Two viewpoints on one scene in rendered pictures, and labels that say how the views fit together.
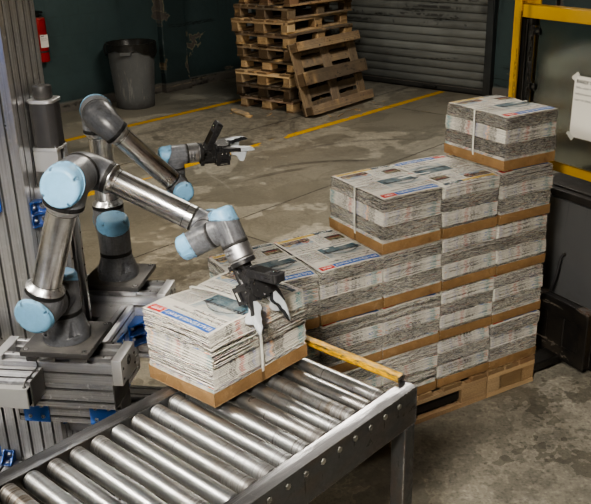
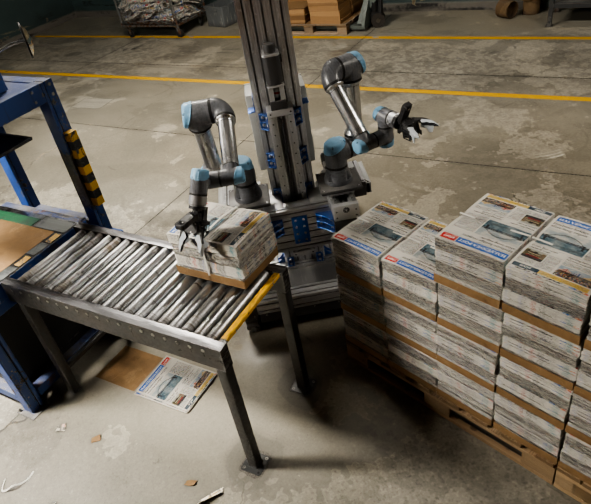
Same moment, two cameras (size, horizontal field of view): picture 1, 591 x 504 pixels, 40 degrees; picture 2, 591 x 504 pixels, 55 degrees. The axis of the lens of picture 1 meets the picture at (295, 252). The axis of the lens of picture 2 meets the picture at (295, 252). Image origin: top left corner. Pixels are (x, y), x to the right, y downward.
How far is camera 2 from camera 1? 292 cm
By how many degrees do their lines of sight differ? 71
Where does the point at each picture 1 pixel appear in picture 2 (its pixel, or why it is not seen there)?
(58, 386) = not seen: hidden behind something
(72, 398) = not seen: hidden behind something
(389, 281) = (442, 306)
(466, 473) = (414, 484)
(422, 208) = (478, 268)
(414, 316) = (467, 352)
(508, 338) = (590, 463)
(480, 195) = (557, 300)
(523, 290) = not seen: outside the picture
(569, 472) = not seen: outside the picture
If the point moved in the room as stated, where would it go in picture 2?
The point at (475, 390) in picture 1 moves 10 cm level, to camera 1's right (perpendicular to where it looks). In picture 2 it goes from (539, 467) to (553, 488)
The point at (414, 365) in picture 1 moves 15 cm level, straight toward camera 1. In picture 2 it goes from (467, 389) to (434, 395)
